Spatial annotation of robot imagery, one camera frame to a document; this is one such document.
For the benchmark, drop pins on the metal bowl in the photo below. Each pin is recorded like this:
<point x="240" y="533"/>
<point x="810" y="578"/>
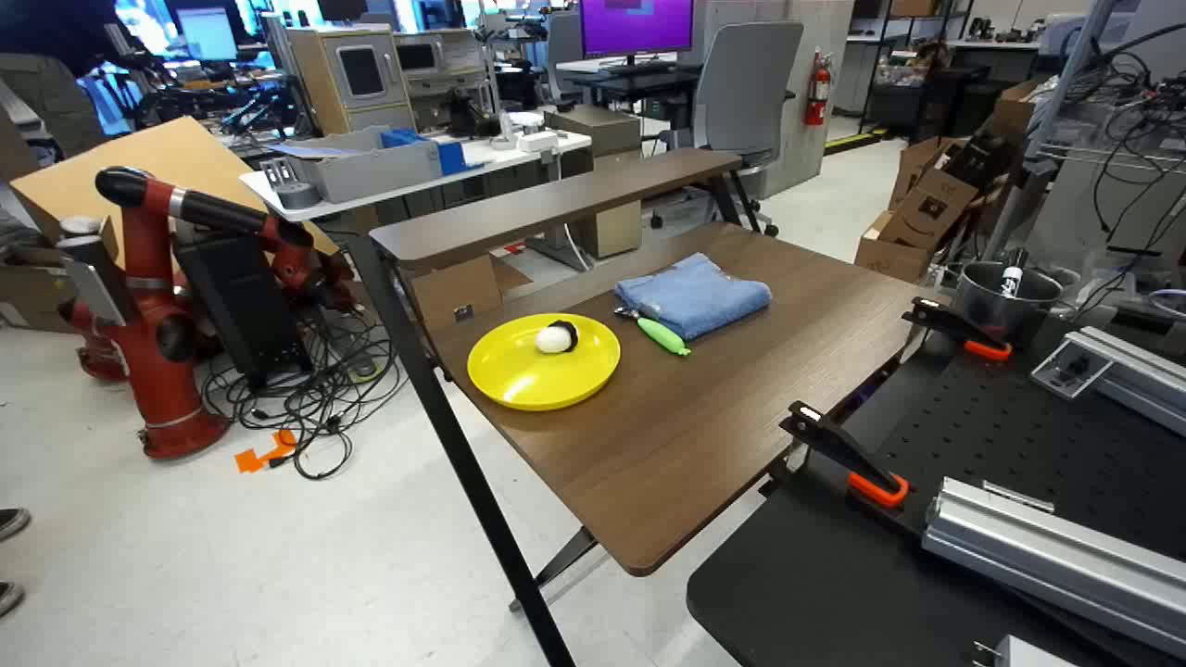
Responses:
<point x="1002" y="297"/>

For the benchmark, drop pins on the large aluminium extrusion rail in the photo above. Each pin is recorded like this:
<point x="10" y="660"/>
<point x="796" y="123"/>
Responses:
<point x="1049" y="558"/>

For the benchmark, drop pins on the beige machine cabinet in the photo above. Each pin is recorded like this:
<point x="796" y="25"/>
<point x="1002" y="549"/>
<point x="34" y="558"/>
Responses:
<point x="338" y="81"/>

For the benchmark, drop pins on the cardboard box under shelf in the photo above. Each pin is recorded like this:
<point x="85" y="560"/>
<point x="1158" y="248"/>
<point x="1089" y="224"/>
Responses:
<point x="615" y="229"/>

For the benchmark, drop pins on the grey office chair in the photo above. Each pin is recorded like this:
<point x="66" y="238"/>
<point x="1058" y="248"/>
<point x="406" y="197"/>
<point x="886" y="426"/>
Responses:
<point x="747" y="88"/>

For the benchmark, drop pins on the blue small box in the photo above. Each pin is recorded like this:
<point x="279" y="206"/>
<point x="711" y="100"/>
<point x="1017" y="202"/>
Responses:
<point x="449" y="159"/>

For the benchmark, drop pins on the blue folded towel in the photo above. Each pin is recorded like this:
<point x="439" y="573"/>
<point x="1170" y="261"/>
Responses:
<point x="696" y="296"/>

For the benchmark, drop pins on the brown cardboard box stack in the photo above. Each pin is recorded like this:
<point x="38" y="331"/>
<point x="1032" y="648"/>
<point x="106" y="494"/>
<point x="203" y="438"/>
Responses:
<point x="930" y="211"/>

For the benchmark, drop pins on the white cluttered workbench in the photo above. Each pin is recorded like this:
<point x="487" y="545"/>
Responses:
<point x="409" y="174"/>

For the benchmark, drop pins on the red robot arm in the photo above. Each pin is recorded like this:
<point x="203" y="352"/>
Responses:
<point x="159" y="371"/>

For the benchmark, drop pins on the tan wooden board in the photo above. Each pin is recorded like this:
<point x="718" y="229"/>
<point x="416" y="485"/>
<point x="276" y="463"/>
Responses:
<point x="151" y="155"/>

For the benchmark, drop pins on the black computer tower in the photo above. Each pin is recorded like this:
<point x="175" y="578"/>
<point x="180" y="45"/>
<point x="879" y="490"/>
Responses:
<point x="240" y="302"/>

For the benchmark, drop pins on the wooden raised shelf board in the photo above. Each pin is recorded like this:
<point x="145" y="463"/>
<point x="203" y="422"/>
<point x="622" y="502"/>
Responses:
<point x="543" y="206"/>

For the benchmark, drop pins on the orange floor plug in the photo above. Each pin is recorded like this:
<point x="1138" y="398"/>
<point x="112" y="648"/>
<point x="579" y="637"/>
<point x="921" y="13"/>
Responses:
<point x="254" y="463"/>

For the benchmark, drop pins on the purple screen monitor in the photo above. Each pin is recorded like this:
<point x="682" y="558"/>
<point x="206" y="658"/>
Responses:
<point x="636" y="25"/>

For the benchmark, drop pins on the small aluminium extrusion rail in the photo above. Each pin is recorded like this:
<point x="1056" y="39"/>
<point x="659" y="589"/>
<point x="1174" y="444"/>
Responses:
<point x="1119" y="371"/>

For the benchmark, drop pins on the yellow plastic bowl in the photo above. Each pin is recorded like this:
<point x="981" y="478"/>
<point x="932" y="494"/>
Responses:
<point x="526" y="376"/>

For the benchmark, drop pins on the black and white ball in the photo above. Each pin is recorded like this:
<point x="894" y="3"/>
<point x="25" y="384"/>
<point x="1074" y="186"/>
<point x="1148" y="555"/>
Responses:
<point x="554" y="339"/>

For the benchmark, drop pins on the red fire extinguisher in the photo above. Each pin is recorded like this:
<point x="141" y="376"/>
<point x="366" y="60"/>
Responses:
<point x="816" y="93"/>

